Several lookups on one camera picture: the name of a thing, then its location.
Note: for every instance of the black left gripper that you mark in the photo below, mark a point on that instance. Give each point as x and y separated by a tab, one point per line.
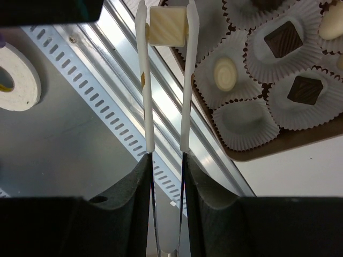
49	12

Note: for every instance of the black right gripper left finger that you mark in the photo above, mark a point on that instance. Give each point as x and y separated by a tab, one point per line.
114	222

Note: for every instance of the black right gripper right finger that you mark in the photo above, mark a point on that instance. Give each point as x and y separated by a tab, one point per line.
216	221

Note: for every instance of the white steel tongs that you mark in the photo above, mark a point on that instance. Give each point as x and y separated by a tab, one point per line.
142	23

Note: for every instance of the white shell chocolate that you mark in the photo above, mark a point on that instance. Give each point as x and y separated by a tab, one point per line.
225	74
331	25

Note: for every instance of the white square chocolate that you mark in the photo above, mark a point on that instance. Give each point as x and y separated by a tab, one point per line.
168	26

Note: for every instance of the dark square chocolate corner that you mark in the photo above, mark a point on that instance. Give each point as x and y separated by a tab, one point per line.
305	90

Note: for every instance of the gold square chocolate tin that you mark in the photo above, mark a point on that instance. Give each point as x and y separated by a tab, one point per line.
287	139

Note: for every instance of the dark square chocolate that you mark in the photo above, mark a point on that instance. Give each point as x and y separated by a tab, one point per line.
284	40

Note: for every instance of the dark round fluted chocolate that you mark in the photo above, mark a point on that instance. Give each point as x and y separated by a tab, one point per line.
267	4

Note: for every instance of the white tape roll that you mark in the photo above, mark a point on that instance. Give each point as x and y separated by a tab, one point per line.
26	90

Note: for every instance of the white paper cup nine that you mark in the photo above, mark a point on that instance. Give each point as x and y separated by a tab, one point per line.
245	125

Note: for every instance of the white paper cup six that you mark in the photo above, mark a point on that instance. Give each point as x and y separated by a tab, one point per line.
297	116

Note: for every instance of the white paper cup eight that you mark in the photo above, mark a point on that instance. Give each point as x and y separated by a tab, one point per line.
245	88

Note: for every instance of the white paper cup five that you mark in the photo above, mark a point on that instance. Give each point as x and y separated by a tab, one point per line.
260	61

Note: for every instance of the white paper cup three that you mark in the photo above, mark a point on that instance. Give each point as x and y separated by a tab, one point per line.
337	64

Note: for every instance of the white paper cup seven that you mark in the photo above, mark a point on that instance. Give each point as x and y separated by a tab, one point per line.
214	26

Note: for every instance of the white paper cup four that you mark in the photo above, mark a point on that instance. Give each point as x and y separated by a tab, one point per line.
243	15

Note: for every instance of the white paper cup two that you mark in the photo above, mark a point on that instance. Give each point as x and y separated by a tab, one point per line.
334	45

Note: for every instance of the aluminium front rail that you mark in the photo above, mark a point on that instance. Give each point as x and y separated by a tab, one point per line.
167	78

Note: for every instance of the white slotted cable duct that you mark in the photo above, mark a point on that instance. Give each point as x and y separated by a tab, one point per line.
93	99

